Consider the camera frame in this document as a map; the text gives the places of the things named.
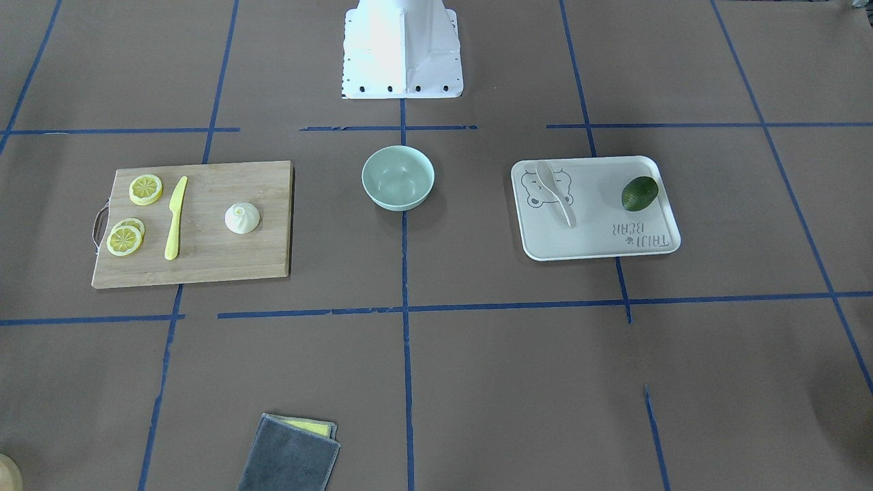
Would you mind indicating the white spoon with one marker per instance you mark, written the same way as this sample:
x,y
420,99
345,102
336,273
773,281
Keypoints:
x,y
547,178

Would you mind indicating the lemon slice upper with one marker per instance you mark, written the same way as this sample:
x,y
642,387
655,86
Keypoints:
x,y
145,189

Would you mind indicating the lemon slice front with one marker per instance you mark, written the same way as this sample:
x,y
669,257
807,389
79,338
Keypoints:
x,y
124,241

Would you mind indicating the lemon slice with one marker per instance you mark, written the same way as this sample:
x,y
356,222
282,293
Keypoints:
x,y
124,241
145,189

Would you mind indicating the yellow plastic knife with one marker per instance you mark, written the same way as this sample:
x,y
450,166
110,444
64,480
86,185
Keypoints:
x,y
172,244

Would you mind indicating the green avocado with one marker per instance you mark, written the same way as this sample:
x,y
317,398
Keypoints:
x,y
639,193

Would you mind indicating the white bear tray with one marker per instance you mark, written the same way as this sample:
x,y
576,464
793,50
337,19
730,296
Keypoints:
x,y
592,187

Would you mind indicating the bamboo cutting board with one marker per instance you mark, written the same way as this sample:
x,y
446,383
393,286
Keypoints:
x,y
209,252

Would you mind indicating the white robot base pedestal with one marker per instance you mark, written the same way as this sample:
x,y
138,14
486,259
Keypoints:
x,y
401,50

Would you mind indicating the lemon slice underneath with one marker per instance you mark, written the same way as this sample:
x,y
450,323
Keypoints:
x,y
133,222

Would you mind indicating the light green bowl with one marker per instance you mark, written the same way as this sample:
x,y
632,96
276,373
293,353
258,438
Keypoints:
x,y
398,178

